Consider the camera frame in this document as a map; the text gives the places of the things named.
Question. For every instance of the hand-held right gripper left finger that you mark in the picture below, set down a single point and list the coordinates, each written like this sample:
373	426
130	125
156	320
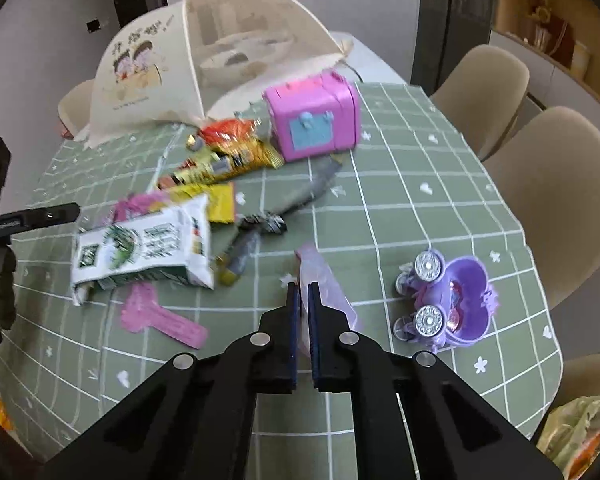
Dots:
292	320

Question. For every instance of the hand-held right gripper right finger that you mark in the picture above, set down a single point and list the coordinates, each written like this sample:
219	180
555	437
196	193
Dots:
314	320

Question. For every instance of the translucent plastic bag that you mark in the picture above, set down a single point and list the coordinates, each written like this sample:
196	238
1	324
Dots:
330	290

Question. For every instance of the pink and yellow snack packet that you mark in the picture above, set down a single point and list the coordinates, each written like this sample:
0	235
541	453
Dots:
220	205

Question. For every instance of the gold snack packet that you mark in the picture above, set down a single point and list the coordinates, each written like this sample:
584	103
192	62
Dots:
250	157

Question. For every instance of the yellow plastic bin bag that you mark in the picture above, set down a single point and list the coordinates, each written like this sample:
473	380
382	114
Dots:
575	425

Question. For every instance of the grey stick wrapper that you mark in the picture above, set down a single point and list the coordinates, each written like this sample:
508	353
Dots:
240	255

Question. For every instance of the pink cloth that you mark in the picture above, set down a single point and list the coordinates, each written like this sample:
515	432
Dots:
64	130

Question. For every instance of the black and silver wrapper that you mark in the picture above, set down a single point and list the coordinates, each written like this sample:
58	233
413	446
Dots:
267	222

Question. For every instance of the white and green packet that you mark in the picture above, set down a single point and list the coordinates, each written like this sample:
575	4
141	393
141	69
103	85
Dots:
145	250

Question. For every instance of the green checked tablecloth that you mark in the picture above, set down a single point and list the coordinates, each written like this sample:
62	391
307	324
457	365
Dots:
380	220

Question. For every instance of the grey foil wrapper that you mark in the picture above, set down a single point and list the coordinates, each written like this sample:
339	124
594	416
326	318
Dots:
305	192

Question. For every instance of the red wrapped candy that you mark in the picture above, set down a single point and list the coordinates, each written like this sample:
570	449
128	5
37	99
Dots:
453	321

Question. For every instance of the pink paper strip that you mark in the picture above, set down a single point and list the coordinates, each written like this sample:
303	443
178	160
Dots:
150	317

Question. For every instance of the brown gold stick packet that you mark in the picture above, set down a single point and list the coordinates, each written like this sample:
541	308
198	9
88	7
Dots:
195	175

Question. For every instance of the beige mesh food cover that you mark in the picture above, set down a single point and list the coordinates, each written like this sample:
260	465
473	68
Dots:
145	85

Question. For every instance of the purple toy stroller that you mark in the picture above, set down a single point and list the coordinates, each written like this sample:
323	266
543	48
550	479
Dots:
470	280

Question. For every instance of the orange red snack packet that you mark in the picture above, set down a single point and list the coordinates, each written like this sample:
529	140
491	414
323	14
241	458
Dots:
227	132

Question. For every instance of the pink toy box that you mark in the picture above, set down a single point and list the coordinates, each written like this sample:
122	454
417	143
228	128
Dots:
310	120

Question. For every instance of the white ceramic bowl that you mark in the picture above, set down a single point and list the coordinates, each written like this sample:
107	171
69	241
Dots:
240	67

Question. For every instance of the grey tall cabinet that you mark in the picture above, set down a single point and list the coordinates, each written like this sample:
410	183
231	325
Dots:
450	20

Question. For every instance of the yellow cup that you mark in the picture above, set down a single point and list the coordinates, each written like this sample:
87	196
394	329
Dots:
580	59

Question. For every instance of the red gift bag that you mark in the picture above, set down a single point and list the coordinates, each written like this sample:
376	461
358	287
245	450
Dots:
562	40

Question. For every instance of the flower vase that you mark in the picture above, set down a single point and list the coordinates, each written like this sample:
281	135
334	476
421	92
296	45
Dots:
542	17

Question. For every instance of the wall switch panel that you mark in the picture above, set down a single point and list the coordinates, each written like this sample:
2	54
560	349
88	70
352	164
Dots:
94	24

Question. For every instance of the wooden wall shelf cabinet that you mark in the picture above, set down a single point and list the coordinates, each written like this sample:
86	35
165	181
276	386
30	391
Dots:
510	0

